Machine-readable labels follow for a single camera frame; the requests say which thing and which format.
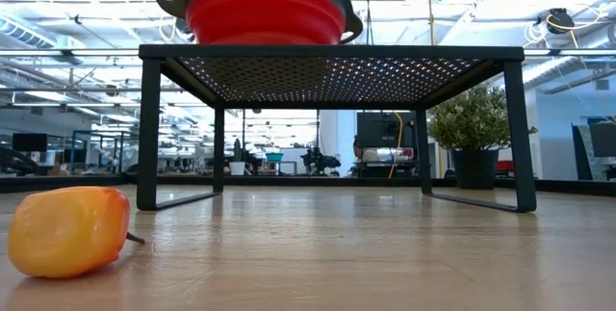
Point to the red grey collapsible colander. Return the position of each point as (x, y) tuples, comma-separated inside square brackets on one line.
[(264, 12)]

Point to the black cabinet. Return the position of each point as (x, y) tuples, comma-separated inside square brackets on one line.
[(380, 130)]

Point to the green potted plant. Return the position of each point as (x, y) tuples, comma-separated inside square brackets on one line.
[(474, 123)]

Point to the small orange-red toy peach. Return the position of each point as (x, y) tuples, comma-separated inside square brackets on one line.
[(67, 231)]

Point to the black aluminium table frame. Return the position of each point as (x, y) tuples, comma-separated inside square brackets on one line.
[(289, 181)]

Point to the black perforated metal stand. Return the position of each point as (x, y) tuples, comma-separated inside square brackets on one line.
[(332, 52)]

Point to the black background robot arm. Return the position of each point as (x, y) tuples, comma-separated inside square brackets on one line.
[(320, 162)]

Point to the white pot with cactus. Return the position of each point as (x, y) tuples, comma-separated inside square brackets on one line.
[(237, 167)]

